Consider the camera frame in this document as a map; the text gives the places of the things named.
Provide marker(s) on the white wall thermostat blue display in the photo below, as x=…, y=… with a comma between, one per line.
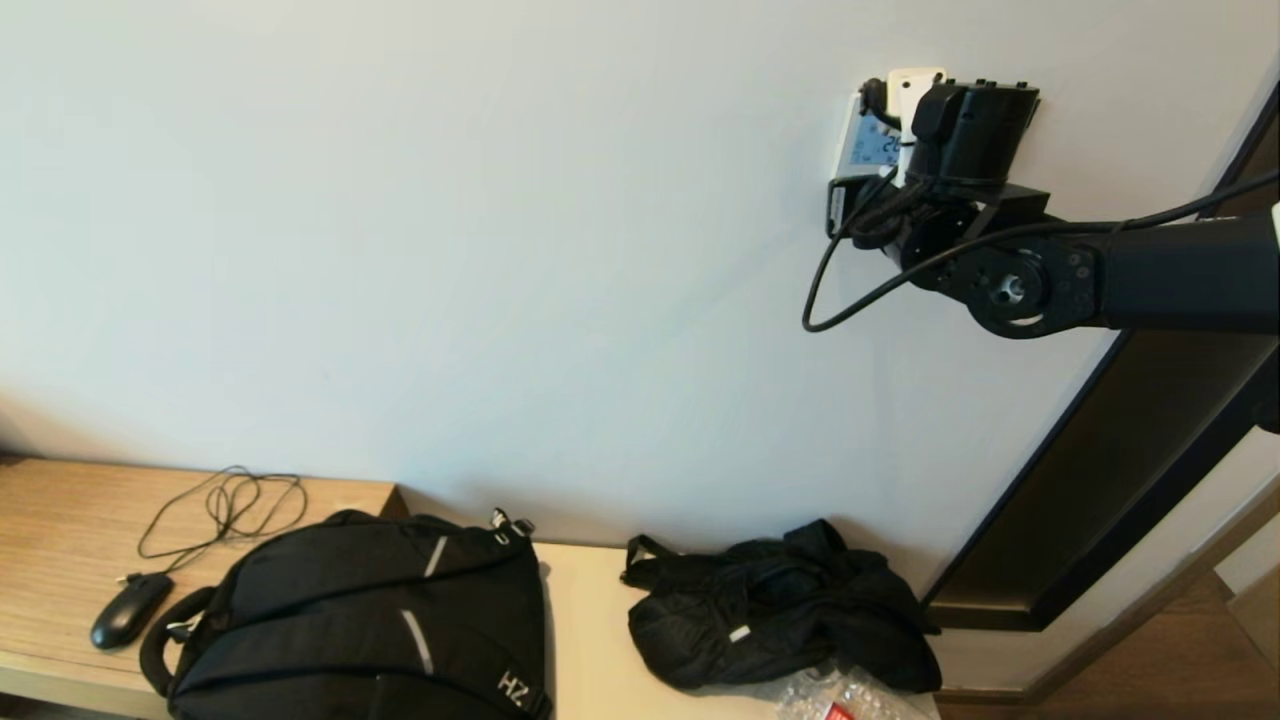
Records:
x=865, y=145

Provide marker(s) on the dark brown door frame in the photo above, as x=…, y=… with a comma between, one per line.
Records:
x=1120, y=480

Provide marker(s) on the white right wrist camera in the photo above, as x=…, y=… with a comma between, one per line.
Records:
x=912, y=85

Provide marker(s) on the crumpled black soft bag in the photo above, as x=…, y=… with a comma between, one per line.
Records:
x=780, y=620

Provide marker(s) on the black computer mouse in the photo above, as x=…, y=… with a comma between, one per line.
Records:
x=128, y=612

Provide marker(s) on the clear plastic bottle red label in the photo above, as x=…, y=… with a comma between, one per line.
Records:
x=850, y=700

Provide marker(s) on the black backpack with grey stripes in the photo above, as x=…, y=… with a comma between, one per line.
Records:
x=350, y=600

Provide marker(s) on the light wooden desk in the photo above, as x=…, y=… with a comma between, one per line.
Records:
x=60, y=530

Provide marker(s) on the white low cabinet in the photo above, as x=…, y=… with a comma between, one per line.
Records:
x=590, y=640

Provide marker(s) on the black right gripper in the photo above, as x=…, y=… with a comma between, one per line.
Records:
x=975, y=130

